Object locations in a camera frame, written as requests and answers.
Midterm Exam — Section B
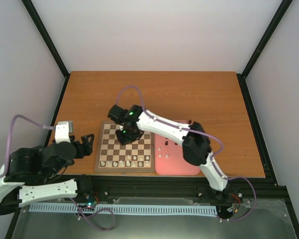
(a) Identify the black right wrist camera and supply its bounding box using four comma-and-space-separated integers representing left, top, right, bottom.
107, 105, 128, 124

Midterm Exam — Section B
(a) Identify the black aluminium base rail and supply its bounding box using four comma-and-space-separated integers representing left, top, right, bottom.
90, 176, 291, 206

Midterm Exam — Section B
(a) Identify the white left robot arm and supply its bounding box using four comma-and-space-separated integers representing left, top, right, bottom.
0, 134, 94, 216

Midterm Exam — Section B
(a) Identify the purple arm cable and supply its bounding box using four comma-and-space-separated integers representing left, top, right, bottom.
114, 85, 257, 200
0, 114, 57, 185

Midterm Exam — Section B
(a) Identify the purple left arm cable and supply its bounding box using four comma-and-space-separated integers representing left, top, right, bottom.
0, 114, 57, 185

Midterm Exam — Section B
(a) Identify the light blue cable duct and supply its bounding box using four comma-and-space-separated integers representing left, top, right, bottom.
28, 203, 217, 217

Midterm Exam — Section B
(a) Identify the green lit circuit board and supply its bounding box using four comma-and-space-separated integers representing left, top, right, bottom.
84, 192, 99, 209

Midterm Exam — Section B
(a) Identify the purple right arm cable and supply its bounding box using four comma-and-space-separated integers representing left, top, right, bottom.
114, 85, 257, 200

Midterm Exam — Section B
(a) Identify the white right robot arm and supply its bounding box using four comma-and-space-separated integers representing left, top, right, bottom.
108, 105, 228, 192

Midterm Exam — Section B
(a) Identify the left black frame post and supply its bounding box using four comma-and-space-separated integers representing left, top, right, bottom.
21, 0, 71, 78

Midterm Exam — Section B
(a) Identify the wooden chessboard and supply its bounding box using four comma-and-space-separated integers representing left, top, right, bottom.
94, 120, 155, 174

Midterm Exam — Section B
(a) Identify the pink piece tray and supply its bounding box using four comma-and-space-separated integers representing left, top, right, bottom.
154, 124, 200, 176

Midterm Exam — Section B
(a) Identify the right black frame post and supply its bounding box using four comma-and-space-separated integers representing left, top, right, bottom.
241, 0, 294, 78

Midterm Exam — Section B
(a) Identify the black frame post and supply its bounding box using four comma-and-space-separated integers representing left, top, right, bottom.
241, 0, 294, 78
21, 0, 71, 78

